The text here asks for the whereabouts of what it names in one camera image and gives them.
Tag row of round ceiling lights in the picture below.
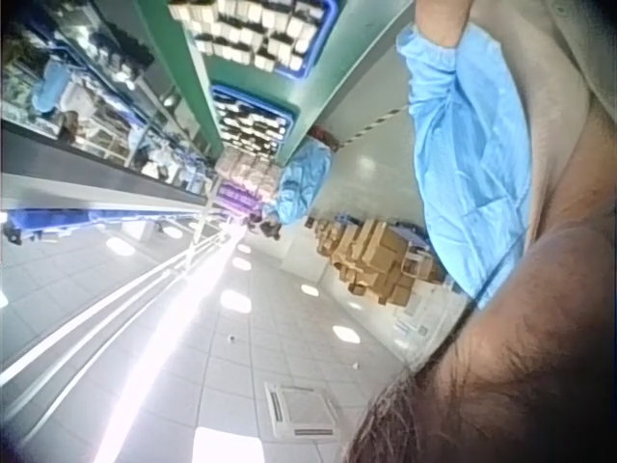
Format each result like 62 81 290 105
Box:
103 224 362 346

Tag stack of pale trays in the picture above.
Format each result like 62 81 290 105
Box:
211 151 281 213

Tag white ceiling air vent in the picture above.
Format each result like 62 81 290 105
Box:
263 380 339 441

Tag crowded workstation shelf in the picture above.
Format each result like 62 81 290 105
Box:
0 0 221 206

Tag blue tray of white parts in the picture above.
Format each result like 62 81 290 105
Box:
168 0 338 81

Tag blue machine bar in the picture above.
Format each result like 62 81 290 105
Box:
0 206 105 245

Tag stack of cardboard boxes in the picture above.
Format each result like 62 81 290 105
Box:
306 216 447 308

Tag blue tray of dark parts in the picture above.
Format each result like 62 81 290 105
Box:
210 84 303 160

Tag green conveyor frame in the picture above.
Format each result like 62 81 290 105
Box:
137 0 416 168

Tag white overhead rail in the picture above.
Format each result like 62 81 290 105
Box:
0 224 235 438

